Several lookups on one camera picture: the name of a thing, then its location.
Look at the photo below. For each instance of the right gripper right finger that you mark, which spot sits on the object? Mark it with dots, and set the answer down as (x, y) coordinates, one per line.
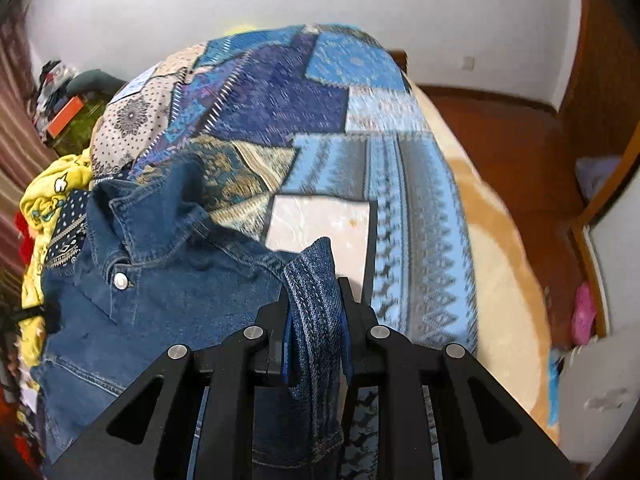
(385, 423)

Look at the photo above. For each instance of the beige fleece blanket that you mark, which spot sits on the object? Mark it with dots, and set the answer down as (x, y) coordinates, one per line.
(514, 339)

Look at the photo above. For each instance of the orange box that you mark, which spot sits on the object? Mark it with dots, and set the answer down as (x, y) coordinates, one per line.
(66, 114)

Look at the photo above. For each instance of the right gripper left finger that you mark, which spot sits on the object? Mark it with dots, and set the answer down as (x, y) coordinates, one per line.
(232, 371)

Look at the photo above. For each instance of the green storage box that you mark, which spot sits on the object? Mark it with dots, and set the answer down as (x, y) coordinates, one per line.
(77, 135)

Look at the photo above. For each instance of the wall power socket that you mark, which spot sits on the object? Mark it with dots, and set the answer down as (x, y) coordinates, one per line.
(468, 63)

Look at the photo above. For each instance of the blue denim jacket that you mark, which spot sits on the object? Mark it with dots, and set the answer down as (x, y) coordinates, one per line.
(155, 270)

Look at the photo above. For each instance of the striped red gold curtain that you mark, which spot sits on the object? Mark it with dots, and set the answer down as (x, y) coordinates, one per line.
(23, 155)

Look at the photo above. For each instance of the red plush item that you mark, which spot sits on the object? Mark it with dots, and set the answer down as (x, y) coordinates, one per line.
(26, 242)

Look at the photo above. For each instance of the pile of clothes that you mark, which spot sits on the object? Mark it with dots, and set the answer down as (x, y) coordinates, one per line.
(59, 82)

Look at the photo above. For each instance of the pink cloth item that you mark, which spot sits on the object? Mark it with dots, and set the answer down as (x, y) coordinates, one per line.
(583, 323)

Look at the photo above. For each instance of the blue patchwork bedspread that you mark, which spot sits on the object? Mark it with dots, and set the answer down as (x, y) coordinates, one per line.
(310, 131)

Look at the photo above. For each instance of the yellow duck print blanket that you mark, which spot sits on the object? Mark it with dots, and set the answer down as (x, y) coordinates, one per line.
(41, 206)

